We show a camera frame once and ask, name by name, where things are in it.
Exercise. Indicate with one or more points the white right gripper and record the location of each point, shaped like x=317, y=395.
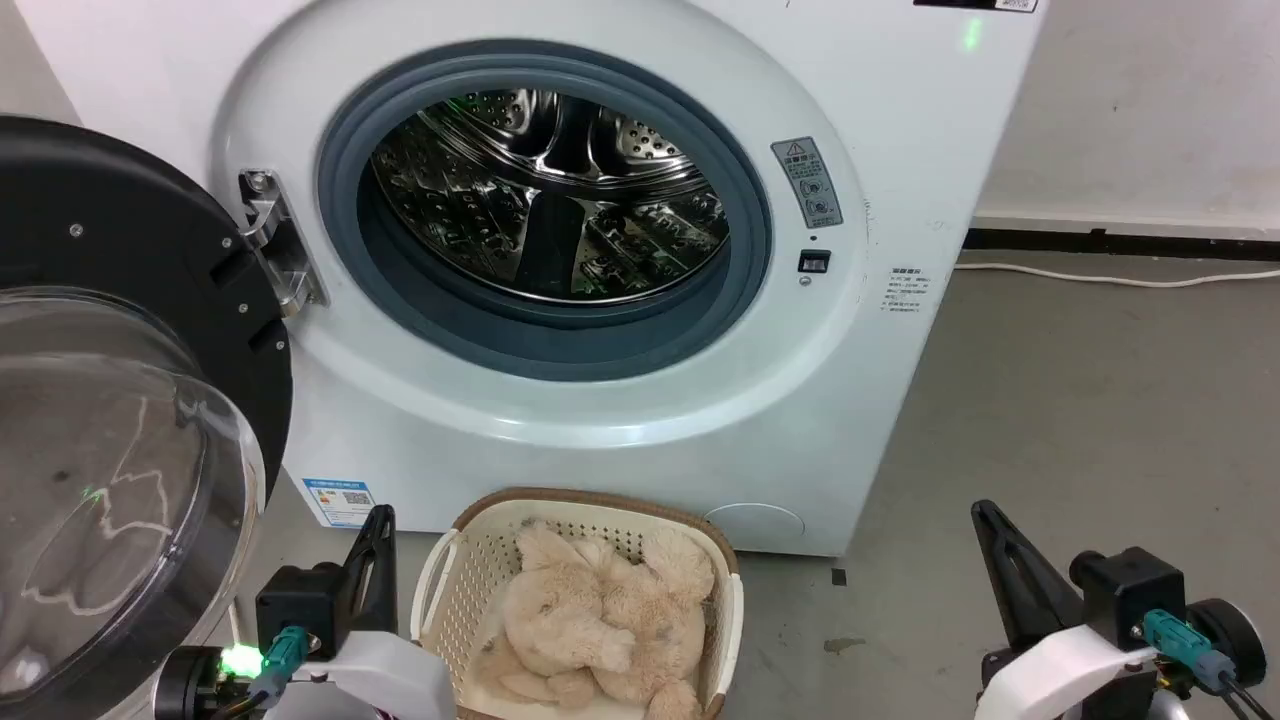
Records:
x=1060, y=680

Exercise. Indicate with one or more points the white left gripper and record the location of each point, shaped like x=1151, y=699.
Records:
x=390, y=680

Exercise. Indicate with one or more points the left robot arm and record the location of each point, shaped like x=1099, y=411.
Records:
x=185, y=685

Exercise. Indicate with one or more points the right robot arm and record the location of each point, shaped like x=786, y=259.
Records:
x=1235, y=635

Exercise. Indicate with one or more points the white front-load washing machine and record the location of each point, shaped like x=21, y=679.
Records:
x=850, y=400

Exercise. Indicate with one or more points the black glass washing machine door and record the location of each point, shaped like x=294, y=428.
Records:
x=120, y=230

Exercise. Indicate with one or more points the blue energy label sticker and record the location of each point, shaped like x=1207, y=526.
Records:
x=340, y=502

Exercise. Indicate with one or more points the cream plastic laundry basket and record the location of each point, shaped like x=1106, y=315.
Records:
x=465, y=580

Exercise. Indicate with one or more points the cream plush toy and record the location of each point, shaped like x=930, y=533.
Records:
x=555, y=620

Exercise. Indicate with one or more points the grey rubber door gasket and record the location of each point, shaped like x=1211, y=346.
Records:
x=450, y=330

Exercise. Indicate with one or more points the round white filter cover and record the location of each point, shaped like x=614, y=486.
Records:
x=755, y=528

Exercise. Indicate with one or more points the fluffy beige plush toy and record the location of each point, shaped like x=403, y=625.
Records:
x=665, y=610

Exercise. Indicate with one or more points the white text label sticker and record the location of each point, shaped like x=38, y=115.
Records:
x=906, y=290

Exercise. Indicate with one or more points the metal door hinge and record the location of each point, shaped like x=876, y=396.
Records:
x=285, y=265

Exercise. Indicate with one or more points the black baseboard strip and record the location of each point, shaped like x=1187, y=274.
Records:
x=1120, y=244

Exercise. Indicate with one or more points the black door latch socket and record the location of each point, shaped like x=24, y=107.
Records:
x=814, y=262

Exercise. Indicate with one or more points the stainless steel washer drum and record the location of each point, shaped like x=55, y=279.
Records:
x=550, y=180

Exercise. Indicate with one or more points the grey warning sticker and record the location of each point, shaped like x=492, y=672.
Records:
x=806, y=182

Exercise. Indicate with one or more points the black control panel strip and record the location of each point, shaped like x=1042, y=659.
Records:
x=975, y=4

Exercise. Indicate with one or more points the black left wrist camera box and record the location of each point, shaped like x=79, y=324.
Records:
x=298, y=600

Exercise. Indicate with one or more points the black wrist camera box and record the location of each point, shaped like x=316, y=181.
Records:
x=1130, y=585
x=298, y=600

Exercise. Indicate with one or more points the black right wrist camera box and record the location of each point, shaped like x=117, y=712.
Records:
x=1130, y=585

